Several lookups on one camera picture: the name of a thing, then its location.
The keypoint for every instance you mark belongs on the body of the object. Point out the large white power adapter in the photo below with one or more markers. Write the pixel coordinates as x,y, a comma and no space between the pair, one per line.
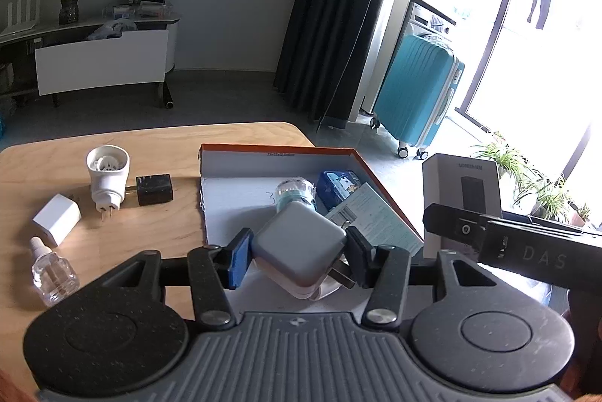
296,246

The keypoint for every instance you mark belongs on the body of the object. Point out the white television cabinet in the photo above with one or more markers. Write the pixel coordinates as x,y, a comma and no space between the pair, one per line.
103,58

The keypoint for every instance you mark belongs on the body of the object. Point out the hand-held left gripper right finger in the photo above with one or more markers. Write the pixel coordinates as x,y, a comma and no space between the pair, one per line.
360,256

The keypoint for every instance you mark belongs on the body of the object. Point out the teal box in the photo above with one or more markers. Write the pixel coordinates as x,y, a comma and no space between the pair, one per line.
376,223

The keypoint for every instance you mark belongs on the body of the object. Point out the white plug-in vaporizer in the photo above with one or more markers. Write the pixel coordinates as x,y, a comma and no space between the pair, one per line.
108,185

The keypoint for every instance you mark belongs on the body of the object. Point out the clear labelled plastic bottle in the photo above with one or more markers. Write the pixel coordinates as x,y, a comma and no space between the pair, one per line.
295,192

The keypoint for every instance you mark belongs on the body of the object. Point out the white router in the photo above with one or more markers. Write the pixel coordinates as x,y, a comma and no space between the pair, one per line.
21,18

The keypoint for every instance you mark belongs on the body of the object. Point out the pale blue plastic bag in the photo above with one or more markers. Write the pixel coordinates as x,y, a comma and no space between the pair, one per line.
110,29

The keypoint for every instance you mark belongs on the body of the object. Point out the blue cartoon-print box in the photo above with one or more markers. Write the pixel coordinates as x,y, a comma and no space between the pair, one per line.
336,185

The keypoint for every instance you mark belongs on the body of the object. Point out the green spider plant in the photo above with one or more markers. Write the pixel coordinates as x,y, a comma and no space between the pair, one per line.
503,157
548,197

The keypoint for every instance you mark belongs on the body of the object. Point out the orange cardboard box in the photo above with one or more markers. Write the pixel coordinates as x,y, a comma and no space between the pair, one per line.
282,162

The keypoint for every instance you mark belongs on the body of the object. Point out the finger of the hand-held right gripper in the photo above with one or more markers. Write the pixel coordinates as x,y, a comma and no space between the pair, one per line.
451,225

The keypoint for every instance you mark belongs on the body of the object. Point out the black charger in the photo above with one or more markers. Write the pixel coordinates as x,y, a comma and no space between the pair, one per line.
155,190

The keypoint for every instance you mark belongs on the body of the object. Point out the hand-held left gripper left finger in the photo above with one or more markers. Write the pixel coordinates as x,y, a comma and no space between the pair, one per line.
240,258

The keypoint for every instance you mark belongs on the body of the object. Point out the grey charger-print box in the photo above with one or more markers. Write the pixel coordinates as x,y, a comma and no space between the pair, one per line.
461,181

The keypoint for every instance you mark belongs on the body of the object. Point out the dark curtain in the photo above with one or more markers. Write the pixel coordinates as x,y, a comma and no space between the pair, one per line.
338,7

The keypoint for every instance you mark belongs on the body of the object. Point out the small clear bottle white cap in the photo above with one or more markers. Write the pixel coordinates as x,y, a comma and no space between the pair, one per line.
51,275

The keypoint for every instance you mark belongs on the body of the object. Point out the small white charger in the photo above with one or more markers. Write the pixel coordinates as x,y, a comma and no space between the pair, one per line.
54,221

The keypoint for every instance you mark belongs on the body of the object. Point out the teal suitcase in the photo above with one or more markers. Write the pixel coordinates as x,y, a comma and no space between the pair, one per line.
414,91

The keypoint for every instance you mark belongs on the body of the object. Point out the black rolled mat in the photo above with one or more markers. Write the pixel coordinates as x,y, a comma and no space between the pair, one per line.
168,95

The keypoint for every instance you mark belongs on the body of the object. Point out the washing machine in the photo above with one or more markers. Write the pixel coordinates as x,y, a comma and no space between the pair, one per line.
430,21

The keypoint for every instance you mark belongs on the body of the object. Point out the clear plastic box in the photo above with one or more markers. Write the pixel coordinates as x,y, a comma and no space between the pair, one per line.
141,10

